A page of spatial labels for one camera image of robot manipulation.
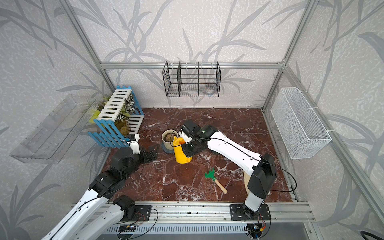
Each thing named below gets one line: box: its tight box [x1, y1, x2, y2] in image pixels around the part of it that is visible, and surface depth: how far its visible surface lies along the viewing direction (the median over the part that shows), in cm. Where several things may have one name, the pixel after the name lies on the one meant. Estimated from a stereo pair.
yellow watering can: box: [173, 136, 193, 164], surface depth 80 cm
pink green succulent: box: [163, 132, 178, 142], surface depth 96 cm
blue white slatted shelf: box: [87, 85, 145, 148], surface depth 88 cm
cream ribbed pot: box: [161, 129, 179, 150], surface depth 96 cm
